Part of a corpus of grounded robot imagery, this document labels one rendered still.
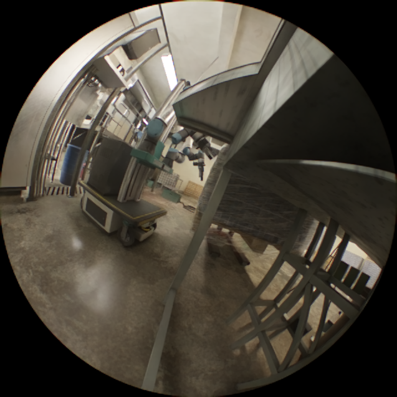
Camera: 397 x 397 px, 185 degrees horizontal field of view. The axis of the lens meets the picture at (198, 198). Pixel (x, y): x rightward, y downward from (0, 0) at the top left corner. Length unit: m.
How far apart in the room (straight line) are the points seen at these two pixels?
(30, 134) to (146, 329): 1.67
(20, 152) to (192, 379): 1.85
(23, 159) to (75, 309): 1.27
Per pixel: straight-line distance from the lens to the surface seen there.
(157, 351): 0.53
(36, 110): 1.54
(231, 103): 0.55
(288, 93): 0.15
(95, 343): 0.71
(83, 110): 2.07
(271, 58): 0.40
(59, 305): 0.80
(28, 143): 1.55
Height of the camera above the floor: 0.69
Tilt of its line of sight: 4 degrees down
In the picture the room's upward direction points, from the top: 23 degrees clockwise
